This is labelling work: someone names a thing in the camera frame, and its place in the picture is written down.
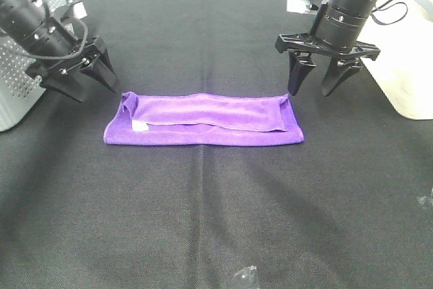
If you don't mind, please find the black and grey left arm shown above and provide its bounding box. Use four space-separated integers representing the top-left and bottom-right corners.
1 0 117 102

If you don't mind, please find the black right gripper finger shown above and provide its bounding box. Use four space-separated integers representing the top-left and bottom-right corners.
288 52 316 96
321 58 363 97

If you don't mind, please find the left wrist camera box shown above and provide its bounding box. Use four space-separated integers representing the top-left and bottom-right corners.
51 0 87 22

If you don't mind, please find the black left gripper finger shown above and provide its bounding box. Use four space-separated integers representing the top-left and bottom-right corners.
41 72 86 102
80 50 117 93

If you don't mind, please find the white plastic storage box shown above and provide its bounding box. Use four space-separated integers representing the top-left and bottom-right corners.
360 0 432 120

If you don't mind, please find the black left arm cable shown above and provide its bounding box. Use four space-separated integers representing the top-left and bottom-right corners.
20 0 89 60

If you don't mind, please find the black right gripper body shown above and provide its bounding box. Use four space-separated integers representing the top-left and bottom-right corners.
275 33 380 61

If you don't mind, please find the purple microfiber towel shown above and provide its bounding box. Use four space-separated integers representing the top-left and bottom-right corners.
103 92 304 146

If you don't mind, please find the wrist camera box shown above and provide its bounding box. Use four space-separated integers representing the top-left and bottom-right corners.
51 0 87 22
286 0 329 14

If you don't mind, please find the black table cloth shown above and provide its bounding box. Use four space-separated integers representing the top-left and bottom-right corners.
1 0 432 288

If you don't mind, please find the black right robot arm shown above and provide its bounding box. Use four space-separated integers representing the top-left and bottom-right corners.
275 0 380 96

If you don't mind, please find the grey perforated laundry basket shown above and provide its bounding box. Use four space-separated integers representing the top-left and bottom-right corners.
1 0 66 132

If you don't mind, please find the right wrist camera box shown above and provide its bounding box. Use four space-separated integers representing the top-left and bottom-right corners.
286 0 329 14

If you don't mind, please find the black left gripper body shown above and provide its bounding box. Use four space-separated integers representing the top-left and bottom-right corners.
25 36 108 81

